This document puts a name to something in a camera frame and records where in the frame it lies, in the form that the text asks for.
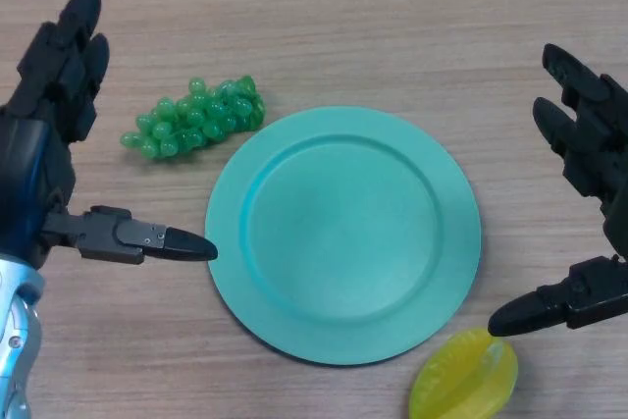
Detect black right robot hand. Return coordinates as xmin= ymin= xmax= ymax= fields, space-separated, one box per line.
xmin=488 ymin=43 xmax=628 ymax=338

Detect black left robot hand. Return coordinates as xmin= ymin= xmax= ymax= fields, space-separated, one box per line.
xmin=0 ymin=0 xmax=219 ymax=273

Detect yellow starfruit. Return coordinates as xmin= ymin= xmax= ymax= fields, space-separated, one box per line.
xmin=408 ymin=326 xmax=519 ymax=419

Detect teal round plate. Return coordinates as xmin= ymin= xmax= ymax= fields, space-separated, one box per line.
xmin=204 ymin=105 xmax=484 ymax=367

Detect green grape bunch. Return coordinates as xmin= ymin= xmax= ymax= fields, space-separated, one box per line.
xmin=120 ymin=75 xmax=267 ymax=161

